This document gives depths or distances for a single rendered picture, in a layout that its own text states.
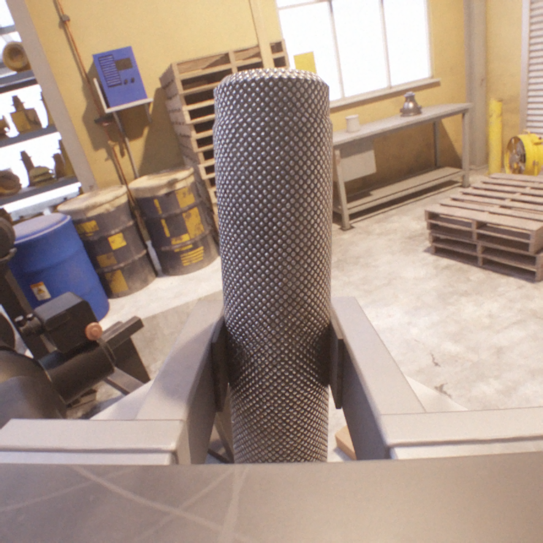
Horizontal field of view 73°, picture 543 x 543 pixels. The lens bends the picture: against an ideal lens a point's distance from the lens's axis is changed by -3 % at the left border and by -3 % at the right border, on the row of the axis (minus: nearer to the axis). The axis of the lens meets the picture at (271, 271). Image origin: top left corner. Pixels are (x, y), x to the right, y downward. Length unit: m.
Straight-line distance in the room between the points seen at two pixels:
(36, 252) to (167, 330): 1.13
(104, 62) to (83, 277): 2.28
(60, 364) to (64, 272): 1.33
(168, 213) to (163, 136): 1.56
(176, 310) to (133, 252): 0.74
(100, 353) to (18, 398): 0.46
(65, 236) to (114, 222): 0.47
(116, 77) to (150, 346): 2.74
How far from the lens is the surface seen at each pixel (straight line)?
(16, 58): 8.48
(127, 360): 2.89
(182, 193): 3.45
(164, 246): 3.58
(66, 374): 1.97
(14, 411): 1.64
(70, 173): 8.37
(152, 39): 4.87
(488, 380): 2.69
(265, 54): 3.68
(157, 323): 3.21
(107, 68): 4.55
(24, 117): 8.34
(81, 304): 1.91
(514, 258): 3.72
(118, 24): 4.88
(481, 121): 6.76
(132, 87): 4.54
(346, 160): 4.83
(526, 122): 6.36
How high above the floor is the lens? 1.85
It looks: 26 degrees down
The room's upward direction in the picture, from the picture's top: 14 degrees counter-clockwise
